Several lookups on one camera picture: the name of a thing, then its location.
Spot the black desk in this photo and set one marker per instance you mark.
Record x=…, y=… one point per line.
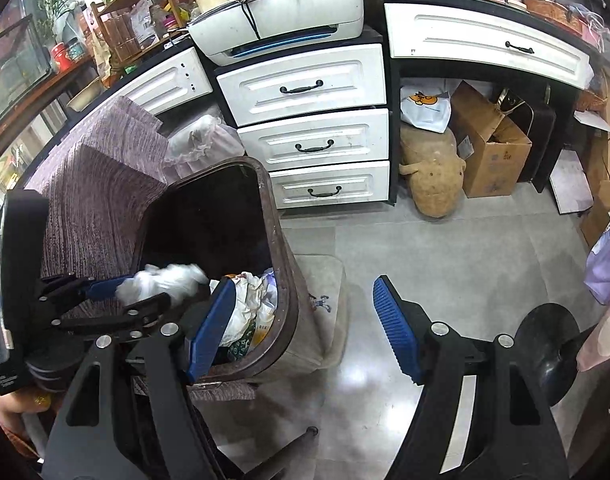
x=394, y=125

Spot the black chair leg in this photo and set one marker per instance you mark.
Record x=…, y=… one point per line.
x=290, y=452

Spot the pink dotted cloth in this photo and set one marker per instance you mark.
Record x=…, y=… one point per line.
x=602, y=340

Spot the beige tape roll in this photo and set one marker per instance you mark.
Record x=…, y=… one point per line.
x=212, y=2

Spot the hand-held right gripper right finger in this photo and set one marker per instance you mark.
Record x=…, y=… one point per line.
x=397, y=330

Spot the white bag with orange print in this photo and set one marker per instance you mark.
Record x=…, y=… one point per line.
x=425, y=107

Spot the white printer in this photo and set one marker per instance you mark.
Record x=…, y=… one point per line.
x=285, y=15

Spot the wooden counter ledge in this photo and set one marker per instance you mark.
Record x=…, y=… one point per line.
x=35, y=95

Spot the dark lidded jar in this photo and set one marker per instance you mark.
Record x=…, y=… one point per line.
x=77, y=49

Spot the black round stand base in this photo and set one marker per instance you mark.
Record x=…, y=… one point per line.
x=550, y=350

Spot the small white carton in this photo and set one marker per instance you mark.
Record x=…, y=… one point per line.
x=264, y=332

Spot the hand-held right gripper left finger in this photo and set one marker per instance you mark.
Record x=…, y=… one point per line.
x=212, y=330

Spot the white mesh cloth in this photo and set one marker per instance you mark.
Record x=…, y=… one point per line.
x=205, y=140

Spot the glass terrarium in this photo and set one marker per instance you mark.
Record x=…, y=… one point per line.
x=12, y=55

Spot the white paper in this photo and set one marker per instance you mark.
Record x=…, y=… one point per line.
x=250, y=300

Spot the black case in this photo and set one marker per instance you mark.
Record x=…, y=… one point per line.
x=535, y=140

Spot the striped purple tablecloth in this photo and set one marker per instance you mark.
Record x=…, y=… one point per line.
x=95, y=185

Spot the white flat board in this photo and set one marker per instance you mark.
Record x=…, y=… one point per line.
x=570, y=185

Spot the wide white desk drawer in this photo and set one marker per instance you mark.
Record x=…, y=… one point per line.
x=490, y=35

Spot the red tin can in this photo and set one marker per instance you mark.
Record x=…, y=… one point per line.
x=61, y=56

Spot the wooden shelf rack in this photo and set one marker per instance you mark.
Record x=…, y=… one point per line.
x=135, y=15

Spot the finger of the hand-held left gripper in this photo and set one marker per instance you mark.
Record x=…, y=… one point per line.
x=130, y=312
x=102, y=287

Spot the brown plastic bin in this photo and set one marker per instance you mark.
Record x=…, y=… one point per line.
x=285, y=240

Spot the small cardboard box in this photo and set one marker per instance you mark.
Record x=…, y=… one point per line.
x=602, y=210

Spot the purple cloth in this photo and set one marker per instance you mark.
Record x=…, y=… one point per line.
x=607, y=260

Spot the tan plush toy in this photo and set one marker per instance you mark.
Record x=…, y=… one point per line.
x=435, y=180

